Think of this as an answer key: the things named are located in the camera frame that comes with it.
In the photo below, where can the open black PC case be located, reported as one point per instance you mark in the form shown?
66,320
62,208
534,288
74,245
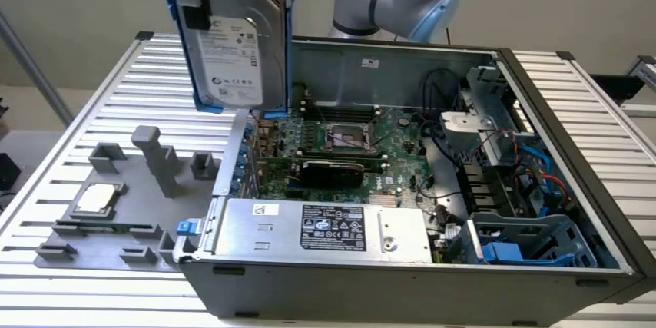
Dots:
359,293

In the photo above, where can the black graphics card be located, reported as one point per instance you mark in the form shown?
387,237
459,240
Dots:
328,174

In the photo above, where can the hard disk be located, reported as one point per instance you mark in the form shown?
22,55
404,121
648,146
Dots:
236,55

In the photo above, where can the coin cell battery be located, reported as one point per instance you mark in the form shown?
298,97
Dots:
404,120

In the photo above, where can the black table corner cap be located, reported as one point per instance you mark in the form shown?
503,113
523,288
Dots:
144,35
566,55

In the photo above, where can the green motherboard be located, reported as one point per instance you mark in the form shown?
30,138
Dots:
404,159

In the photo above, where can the white sticker label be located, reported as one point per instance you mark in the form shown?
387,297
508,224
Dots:
370,63

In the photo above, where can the CPU socket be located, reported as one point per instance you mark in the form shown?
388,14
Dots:
346,136

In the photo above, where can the blue-grey plastic disk bay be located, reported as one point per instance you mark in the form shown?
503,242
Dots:
559,228

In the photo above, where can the green RAM stick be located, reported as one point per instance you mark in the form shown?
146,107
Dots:
118,227

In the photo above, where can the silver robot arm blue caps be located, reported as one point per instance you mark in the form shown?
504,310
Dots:
359,5

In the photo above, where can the aluminium frame with black block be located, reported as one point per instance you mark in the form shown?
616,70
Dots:
640,74

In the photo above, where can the silver CPU chip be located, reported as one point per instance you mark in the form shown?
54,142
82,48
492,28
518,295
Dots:
98,199

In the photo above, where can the grey parts rack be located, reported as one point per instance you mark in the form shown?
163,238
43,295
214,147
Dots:
128,205

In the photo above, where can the silver power supply unit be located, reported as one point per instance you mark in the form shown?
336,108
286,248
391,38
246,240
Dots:
256,236

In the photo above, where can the silver finned heat sink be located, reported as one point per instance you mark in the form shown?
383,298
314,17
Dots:
384,201

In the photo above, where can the blue plastic latch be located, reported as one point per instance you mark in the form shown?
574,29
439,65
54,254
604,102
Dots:
187,227

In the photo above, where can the grey metal pole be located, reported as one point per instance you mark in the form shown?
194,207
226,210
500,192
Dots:
31,67

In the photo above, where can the silver metal bracket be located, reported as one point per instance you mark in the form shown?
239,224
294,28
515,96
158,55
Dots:
462,122

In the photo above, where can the metal drive cage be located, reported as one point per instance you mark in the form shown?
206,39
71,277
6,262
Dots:
492,93

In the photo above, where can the black box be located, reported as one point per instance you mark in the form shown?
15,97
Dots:
10,170

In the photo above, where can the black plastic air shroud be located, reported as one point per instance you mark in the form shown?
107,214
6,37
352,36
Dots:
482,189

